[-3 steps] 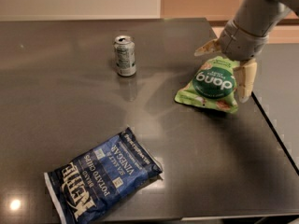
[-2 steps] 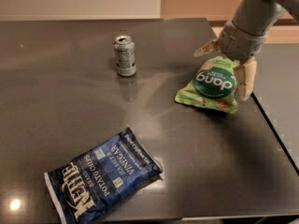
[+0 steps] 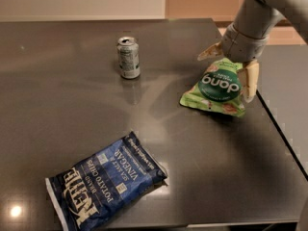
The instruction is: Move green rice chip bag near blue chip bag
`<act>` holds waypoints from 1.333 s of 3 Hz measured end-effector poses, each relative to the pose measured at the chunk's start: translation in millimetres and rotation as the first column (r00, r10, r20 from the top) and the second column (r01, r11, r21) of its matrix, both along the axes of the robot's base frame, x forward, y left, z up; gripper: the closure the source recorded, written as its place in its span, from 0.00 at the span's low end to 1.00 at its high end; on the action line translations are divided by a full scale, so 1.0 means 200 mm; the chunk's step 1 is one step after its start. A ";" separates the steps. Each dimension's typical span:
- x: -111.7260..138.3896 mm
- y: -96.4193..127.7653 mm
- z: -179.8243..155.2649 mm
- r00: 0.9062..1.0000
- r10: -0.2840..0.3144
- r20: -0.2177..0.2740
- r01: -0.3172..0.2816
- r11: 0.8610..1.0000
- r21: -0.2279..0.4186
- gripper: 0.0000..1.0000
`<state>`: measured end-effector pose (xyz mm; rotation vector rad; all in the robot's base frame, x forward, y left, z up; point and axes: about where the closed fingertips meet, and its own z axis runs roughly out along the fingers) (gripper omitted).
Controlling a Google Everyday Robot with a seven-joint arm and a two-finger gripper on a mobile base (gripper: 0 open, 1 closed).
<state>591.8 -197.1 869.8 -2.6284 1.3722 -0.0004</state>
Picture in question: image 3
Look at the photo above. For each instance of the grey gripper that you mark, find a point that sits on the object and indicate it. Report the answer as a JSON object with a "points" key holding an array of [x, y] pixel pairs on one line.
{"points": [[241, 48]]}

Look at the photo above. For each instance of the green rice chip bag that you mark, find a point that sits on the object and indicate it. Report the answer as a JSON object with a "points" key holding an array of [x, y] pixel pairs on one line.
{"points": [[219, 90]]}

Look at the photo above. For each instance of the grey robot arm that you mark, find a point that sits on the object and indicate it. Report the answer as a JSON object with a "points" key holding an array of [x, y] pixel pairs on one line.
{"points": [[269, 12]]}

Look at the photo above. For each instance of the blue kettle chip bag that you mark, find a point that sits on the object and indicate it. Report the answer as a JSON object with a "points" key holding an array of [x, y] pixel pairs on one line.
{"points": [[94, 190]]}

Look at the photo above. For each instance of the grey side table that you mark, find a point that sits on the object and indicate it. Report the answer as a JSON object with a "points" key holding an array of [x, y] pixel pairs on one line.
{"points": [[283, 86]]}

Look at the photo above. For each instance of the silver soda can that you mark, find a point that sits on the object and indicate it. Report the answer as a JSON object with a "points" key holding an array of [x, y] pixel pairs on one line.
{"points": [[128, 57]]}

